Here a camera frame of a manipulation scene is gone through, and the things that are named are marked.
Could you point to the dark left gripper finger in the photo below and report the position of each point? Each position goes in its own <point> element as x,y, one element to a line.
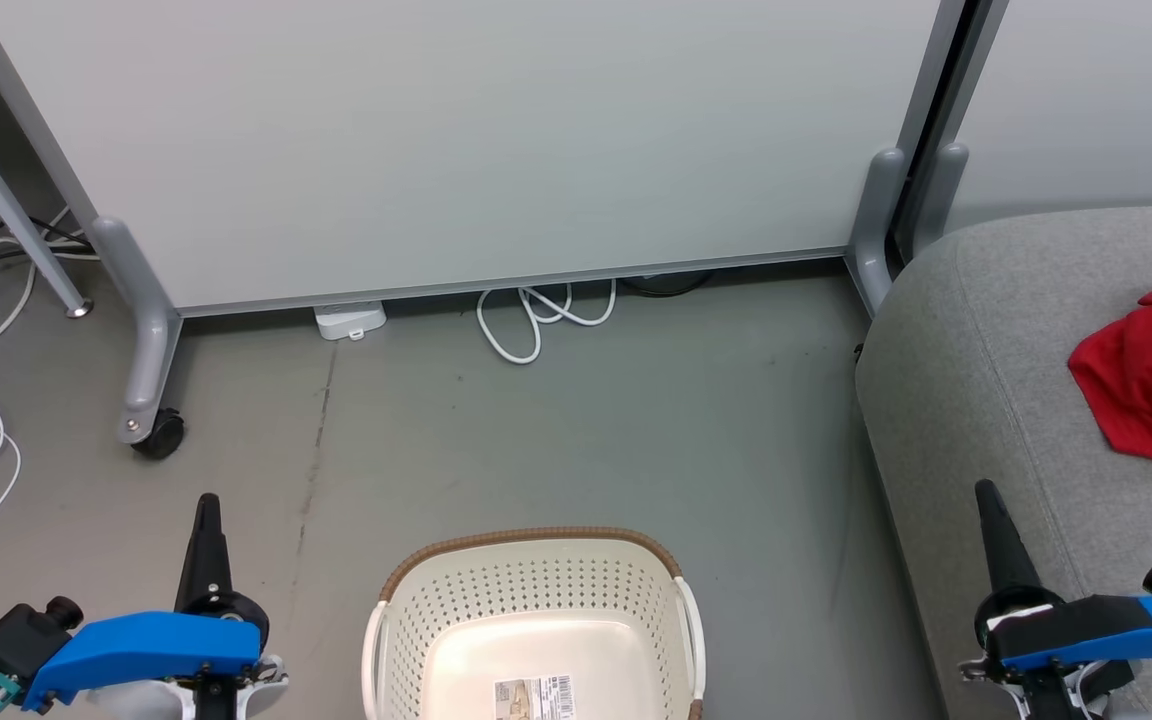
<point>208,550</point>

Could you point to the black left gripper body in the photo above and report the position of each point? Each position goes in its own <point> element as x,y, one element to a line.
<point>236,620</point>

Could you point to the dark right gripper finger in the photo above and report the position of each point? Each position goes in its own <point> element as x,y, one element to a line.
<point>1004,545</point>

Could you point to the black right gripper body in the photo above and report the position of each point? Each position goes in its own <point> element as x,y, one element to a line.
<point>1056,690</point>

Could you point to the red and white jersey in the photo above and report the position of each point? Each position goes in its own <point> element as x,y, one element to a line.
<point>1151,380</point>

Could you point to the white perforated laundry basket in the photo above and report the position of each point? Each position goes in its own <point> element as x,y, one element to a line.
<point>536,620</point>

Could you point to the grey fabric sofa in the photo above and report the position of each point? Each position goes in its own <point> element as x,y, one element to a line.
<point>996,400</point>

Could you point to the grey partition leg with caster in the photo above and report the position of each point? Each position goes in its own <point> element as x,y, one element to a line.
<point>148,340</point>

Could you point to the barcode sticker label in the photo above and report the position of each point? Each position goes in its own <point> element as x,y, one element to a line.
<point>534,698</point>

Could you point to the grey slanted table leg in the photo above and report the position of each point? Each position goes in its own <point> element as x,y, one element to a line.
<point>6,200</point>

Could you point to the narrow white partition panel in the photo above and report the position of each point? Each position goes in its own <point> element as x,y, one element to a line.
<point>1086,100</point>

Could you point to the large white partition panel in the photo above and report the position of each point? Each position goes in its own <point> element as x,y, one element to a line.
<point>486,140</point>

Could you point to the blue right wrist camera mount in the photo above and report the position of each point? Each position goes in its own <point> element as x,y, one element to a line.
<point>1096,630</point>

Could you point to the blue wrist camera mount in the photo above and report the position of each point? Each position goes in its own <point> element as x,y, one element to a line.
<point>1096,630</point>
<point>136,645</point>

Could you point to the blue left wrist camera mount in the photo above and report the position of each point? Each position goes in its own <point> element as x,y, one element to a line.
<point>136,645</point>

